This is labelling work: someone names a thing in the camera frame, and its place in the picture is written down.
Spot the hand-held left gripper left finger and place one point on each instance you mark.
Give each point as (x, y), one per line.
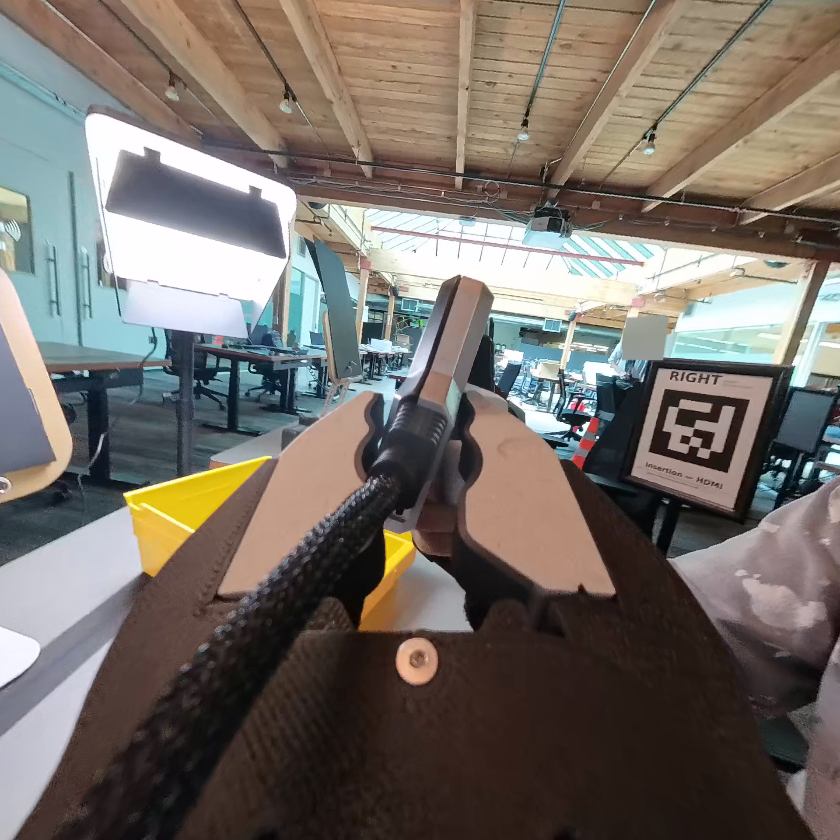
(302, 499)

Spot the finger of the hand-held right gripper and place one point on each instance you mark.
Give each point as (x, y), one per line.
(439, 535)

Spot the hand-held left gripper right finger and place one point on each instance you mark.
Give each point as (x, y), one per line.
(531, 518)

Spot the yellow plastic bin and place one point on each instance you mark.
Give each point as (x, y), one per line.
(170, 512)

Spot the person's right forearm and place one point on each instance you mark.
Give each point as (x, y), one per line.
(774, 590)

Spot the orange white traffic cone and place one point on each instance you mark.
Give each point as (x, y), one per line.
(587, 446)

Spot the black office chair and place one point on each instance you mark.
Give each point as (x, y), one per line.
(203, 367)

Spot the framed black white marker sign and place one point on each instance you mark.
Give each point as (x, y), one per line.
(699, 420)

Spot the studio light panel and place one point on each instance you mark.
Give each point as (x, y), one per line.
(197, 262)

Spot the ceiling projector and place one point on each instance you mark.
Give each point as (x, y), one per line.
(544, 226)

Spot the dark monitor screen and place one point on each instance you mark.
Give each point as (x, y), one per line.
(807, 420)

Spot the white tablet stand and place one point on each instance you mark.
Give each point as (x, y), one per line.
(13, 656)

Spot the ceiling spot lamp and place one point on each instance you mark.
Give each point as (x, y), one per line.
(285, 102)
(523, 129)
(172, 88)
(648, 144)

